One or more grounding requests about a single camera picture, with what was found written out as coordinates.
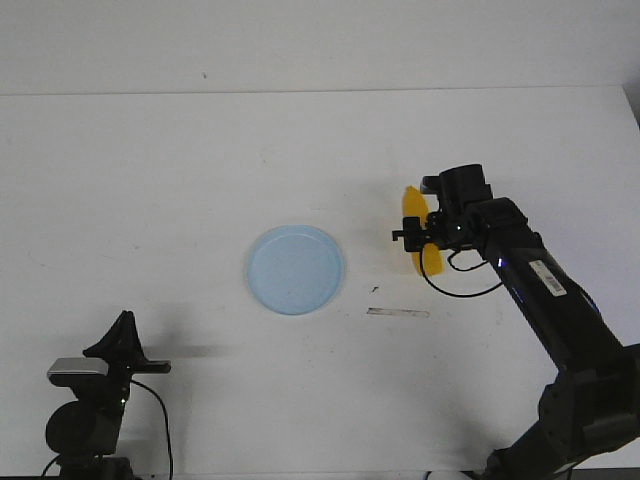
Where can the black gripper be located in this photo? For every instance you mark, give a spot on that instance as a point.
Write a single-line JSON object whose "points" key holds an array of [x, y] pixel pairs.
{"points": [[444, 230], [121, 348]]}

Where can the yellow toy corn cob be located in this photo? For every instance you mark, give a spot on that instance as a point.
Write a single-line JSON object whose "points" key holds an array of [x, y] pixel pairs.
{"points": [[430, 261]]}

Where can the light blue round plate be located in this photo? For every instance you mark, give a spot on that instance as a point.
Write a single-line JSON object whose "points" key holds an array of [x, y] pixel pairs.
{"points": [[295, 269]]}

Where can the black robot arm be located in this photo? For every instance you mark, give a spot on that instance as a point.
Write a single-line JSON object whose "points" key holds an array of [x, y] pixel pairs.
{"points": [[84, 433], [592, 407]]}

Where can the horizontal clear tape strip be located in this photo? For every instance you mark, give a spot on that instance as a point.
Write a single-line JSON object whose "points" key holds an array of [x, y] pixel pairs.
{"points": [[395, 312]]}

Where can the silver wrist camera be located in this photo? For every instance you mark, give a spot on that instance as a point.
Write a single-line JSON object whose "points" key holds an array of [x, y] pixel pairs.
{"points": [[68, 371], [430, 185]]}

